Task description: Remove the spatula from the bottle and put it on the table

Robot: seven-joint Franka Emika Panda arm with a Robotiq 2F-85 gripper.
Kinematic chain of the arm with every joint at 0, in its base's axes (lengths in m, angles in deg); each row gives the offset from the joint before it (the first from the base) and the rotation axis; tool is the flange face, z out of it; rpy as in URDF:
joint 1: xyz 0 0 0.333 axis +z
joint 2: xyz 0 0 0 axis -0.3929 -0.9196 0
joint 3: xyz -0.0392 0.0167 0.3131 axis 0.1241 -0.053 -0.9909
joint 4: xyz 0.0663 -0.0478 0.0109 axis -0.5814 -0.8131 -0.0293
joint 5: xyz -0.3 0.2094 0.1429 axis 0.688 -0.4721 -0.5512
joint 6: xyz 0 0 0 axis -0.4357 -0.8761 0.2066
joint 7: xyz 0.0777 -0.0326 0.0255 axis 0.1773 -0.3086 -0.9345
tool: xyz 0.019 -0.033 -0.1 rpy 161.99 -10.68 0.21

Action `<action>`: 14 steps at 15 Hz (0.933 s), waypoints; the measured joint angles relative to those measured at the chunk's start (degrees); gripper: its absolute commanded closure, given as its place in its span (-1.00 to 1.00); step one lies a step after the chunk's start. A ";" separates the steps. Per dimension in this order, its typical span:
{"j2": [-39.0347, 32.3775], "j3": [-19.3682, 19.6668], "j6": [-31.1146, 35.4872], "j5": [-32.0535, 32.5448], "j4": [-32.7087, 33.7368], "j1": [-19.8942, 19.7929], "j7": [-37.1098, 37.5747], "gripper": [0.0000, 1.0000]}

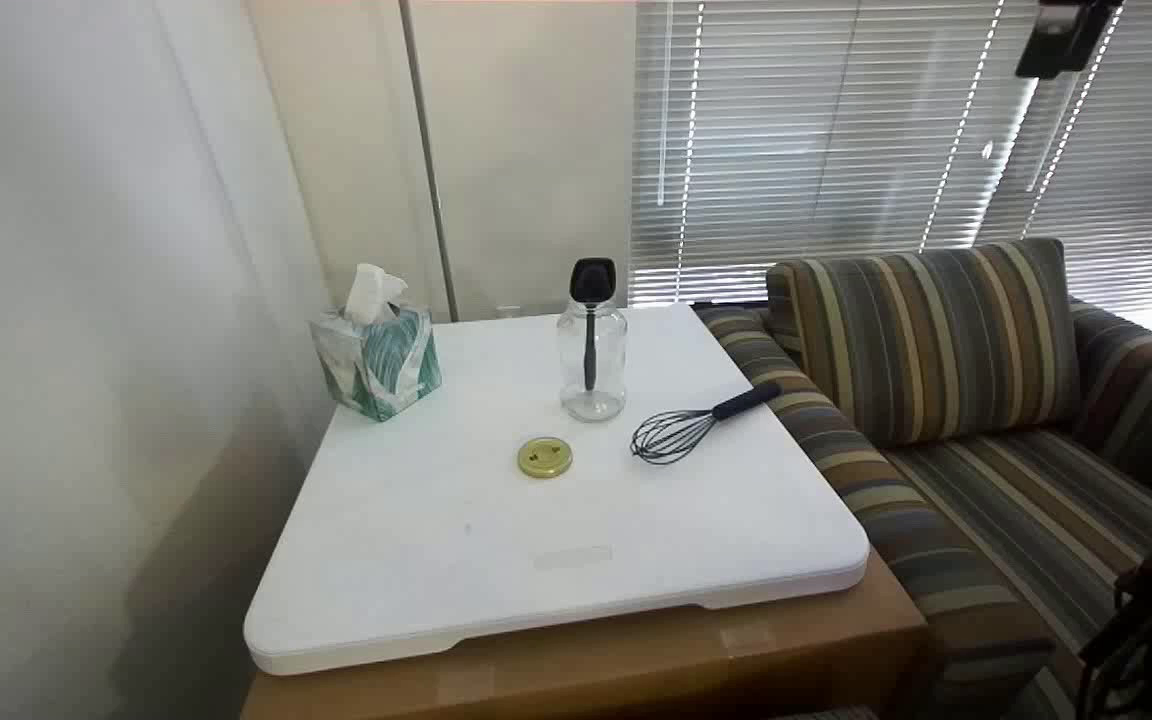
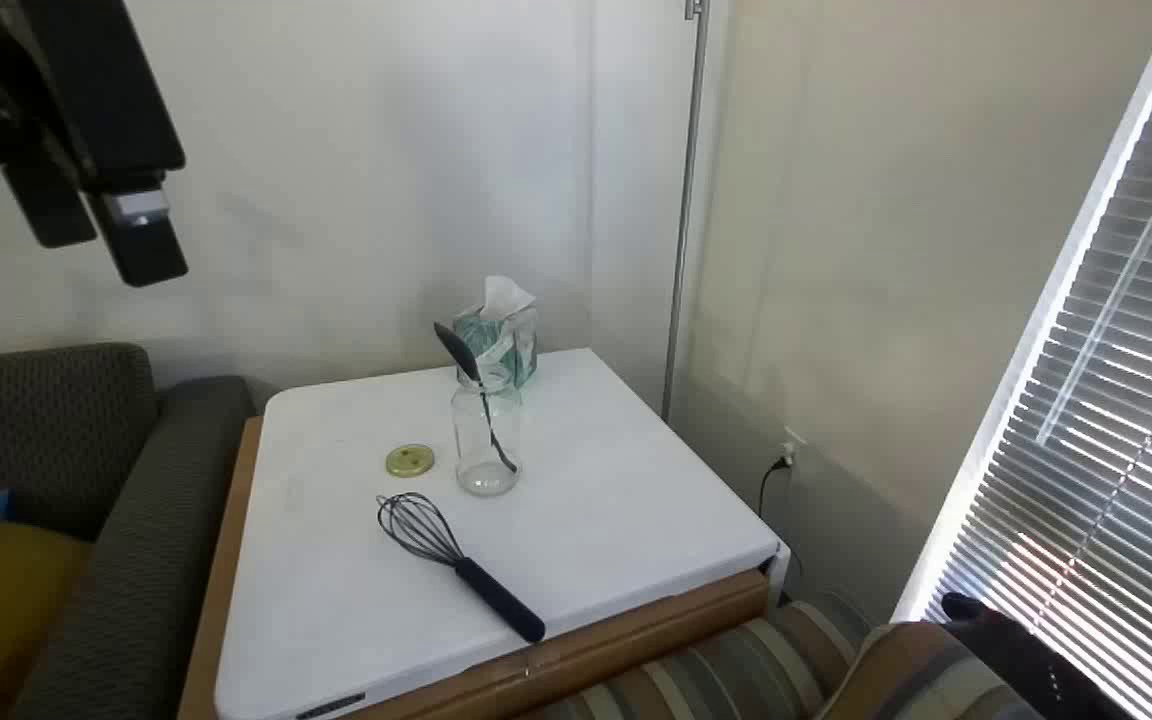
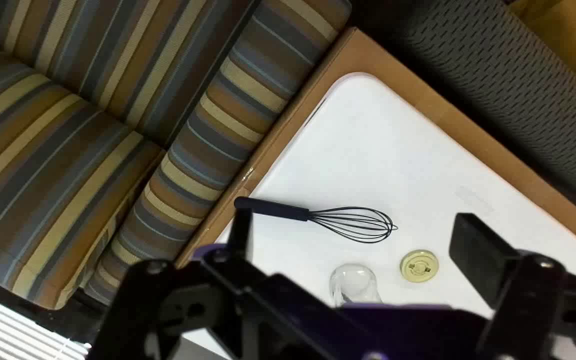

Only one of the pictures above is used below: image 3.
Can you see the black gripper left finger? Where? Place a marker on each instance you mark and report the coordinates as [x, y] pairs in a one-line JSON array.
[[254, 316]]

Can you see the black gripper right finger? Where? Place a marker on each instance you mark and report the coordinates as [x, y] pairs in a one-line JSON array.
[[533, 294]]

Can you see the clear glass bottle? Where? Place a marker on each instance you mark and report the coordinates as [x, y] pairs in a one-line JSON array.
[[355, 284]]

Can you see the yellow round lid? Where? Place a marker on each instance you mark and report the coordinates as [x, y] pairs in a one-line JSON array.
[[418, 266]]

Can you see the white foam board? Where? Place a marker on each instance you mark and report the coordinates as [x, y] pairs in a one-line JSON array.
[[364, 144]]

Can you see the striped sofa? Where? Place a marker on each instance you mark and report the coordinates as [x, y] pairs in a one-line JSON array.
[[124, 120]]

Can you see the white window blinds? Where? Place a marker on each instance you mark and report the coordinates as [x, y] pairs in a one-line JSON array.
[[23, 339]]

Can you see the grey mesh chair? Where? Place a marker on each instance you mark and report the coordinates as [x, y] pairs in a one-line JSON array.
[[482, 58]]

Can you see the black wire whisk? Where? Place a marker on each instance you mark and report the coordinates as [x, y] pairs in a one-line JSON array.
[[355, 223]]

